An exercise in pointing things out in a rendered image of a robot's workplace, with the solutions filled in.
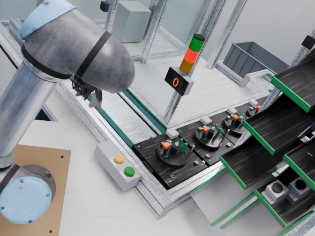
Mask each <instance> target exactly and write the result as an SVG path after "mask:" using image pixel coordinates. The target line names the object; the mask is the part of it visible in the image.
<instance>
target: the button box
mask: <svg viewBox="0 0 315 236"><path fill-rule="evenodd" d="M116 154H121V155H123V154H122V153H121V152H120V150H119V149H118V148H117V147H116V146H115V144H114V143H113V142H112V141H111V140H108V141H105V142H102V143H99V144H97V145H96V149H95V152H94V155H95V156H96V158H97V159H98V160H99V161H100V162H101V164H102V165H103V166H104V168H105V169H106V170H107V171H108V173H109V174H110V175H111V177H112V178H113V179H114V181H115V182H116V183H117V184H118V186H119V187H120V188H121V189H122V190H123V191H126V190H128V189H130V188H132V187H134V186H136V185H137V183H138V181H139V179H140V177H141V175H140V174H139V173H138V171H137V170H136V169H135V168H134V167H133V165H132V164H131V163H130V162H129V161H128V160H127V158H126V157H125V156H124V155H123V156H124V161H123V162H122V163H117V162H115V160H114V159H113V158H114V156H115V155H116ZM128 166H130V167H132V168H134V170H135V173H134V175H132V176H128V175H126V174H125V173H124V169H125V168H126V167H128Z"/></svg>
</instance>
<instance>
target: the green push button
mask: <svg viewBox="0 0 315 236"><path fill-rule="evenodd" d="M124 173H125V174H126V175H128V176H132V175H134V173H135V170H134V168H132V167H130V166H128V167H126V168H125V169H124Z"/></svg>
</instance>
